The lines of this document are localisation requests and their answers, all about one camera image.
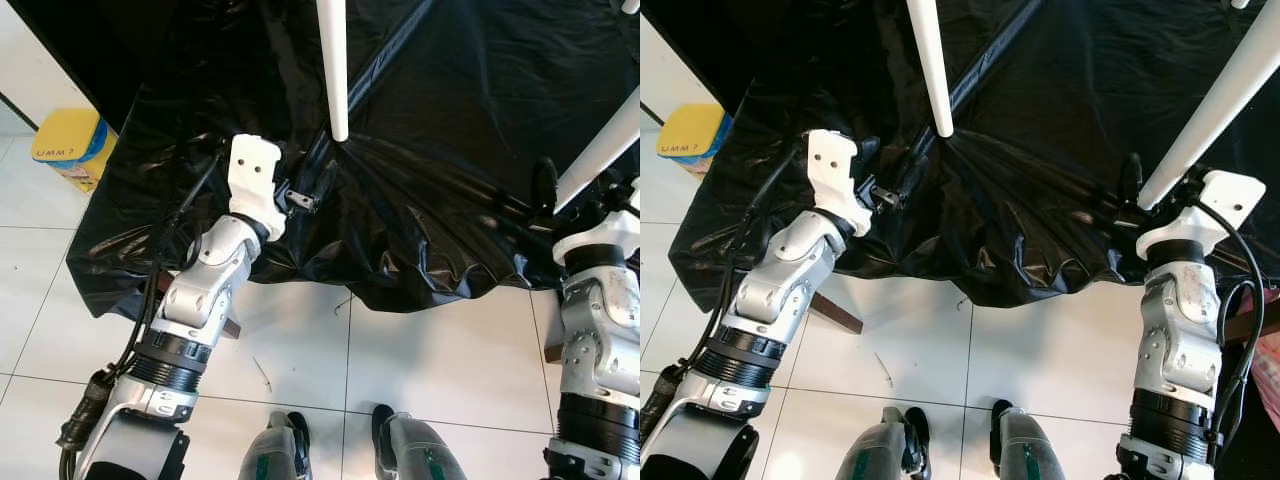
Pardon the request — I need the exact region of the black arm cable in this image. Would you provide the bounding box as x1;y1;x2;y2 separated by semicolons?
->
1188;198;1269;466
645;148;806;446
55;150;223;480

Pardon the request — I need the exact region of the pink plastic bag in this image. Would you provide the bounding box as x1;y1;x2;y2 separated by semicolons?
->
1260;288;1280;426

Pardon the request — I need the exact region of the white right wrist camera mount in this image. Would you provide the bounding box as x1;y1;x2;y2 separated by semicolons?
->
552;178;641;267
1135;170;1267;260

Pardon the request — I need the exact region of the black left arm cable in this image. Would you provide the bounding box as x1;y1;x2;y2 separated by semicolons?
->
645;148;806;446
55;150;223;480

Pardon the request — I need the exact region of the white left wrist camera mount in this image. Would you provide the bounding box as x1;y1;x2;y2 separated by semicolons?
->
805;129;874;239
227;134;287;242

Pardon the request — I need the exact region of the grey robot leg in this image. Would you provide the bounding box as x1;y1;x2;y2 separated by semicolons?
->
834;404;932;480
237;409;314;480
989;399;1067;480
371;404;467;480

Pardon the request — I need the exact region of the black plastic table cover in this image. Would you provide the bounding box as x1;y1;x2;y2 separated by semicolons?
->
8;0;641;314
640;0;1280;309

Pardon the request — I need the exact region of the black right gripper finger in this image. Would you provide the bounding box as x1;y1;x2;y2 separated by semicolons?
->
1117;152;1145;208
530;157;560;217

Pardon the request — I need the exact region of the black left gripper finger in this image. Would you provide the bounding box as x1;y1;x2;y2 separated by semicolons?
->
312;158;341;208
900;148;933;201

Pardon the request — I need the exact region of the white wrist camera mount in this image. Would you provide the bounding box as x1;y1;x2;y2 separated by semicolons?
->
227;134;287;242
552;178;641;267
1135;170;1267;260
805;129;874;239

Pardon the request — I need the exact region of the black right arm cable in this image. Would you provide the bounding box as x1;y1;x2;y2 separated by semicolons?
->
1188;198;1269;466

